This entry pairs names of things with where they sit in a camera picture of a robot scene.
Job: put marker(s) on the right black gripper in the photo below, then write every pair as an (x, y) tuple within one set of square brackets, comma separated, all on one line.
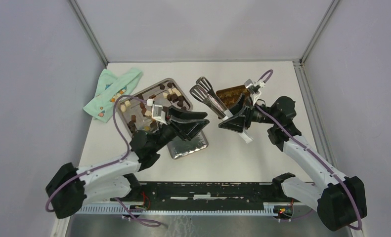
[(237, 121)]

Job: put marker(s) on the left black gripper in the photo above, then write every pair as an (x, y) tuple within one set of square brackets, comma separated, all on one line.
[(186, 124)]

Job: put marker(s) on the metal serving tongs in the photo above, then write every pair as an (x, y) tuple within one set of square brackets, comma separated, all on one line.
[(203, 92)]

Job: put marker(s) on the steel tray with rack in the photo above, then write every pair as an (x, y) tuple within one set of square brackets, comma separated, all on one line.
[(137, 115)]

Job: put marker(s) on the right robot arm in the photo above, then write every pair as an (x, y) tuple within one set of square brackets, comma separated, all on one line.
[(338, 200)]

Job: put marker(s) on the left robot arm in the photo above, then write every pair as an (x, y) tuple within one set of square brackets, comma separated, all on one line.
[(73, 187)]

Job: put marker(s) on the gold chocolate box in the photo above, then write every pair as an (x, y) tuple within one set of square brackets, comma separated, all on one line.
[(230, 96)]

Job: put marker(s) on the small square steel tray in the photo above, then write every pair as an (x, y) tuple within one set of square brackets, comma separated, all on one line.
[(179, 148)]

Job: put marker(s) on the green printed cloth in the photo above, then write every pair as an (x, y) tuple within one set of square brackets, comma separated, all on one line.
[(109, 88)]

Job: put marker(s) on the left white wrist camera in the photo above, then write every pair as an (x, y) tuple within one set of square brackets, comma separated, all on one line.
[(159, 112)]

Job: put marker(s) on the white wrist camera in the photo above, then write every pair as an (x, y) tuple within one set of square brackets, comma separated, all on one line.
[(159, 112), (254, 88)]

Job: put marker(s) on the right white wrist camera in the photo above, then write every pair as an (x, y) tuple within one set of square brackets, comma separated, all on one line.
[(254, 88)]

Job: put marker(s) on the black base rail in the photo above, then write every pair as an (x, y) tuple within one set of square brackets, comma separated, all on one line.
[(205, 196)]

